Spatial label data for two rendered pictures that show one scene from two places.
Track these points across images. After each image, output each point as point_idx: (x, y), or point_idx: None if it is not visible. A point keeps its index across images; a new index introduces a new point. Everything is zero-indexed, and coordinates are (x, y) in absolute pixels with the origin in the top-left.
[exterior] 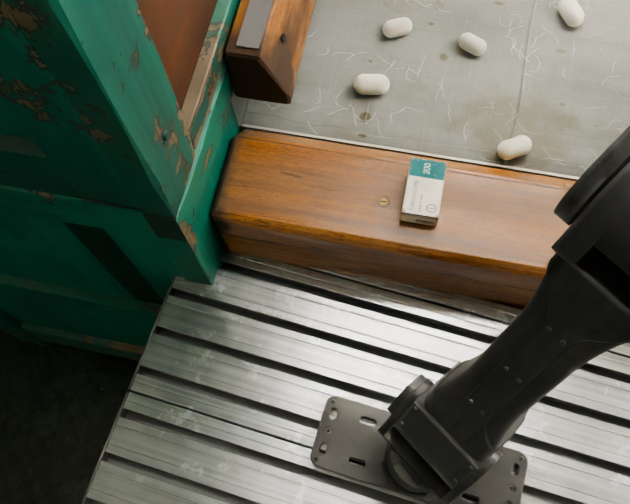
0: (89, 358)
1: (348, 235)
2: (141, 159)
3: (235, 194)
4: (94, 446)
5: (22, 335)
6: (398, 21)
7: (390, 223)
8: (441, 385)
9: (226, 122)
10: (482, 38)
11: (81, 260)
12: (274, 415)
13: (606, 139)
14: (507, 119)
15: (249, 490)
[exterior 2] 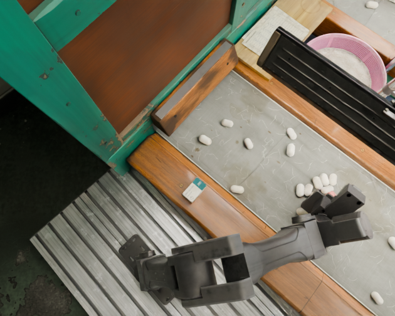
0: None
1: (163, 190)
2: (91, 150)
3: (136, 156)
4: (86, 185)
5: None
6: (227, 121)
7: (179, 194)
8: (148, 261)
9: (147, 131)
10: (254, 142)
11: None
12: (118, 228)
13: (271, 202)
14: (243, 177)
15: (96, 247)
